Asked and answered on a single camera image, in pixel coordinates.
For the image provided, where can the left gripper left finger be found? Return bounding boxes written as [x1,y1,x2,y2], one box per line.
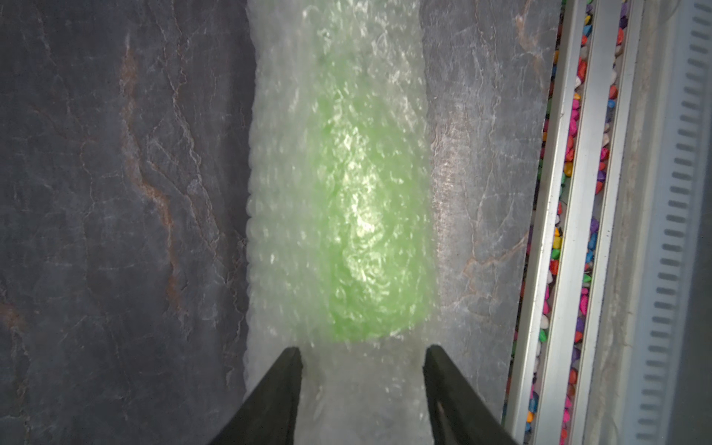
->
[211,347,303,445]

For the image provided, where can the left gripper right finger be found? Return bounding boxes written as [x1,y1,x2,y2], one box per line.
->
[423,344,515,445]

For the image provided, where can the bubble wrap sheet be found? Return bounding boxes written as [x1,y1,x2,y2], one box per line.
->
[245,1,437,444]

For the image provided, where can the green plastic wine glass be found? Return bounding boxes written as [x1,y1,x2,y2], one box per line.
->
[310,33,436,342]

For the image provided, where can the white vent grille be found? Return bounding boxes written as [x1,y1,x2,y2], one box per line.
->
[625,1,711,444]

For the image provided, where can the aluminium front rail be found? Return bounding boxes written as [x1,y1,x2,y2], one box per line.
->
[504,1,645,444]

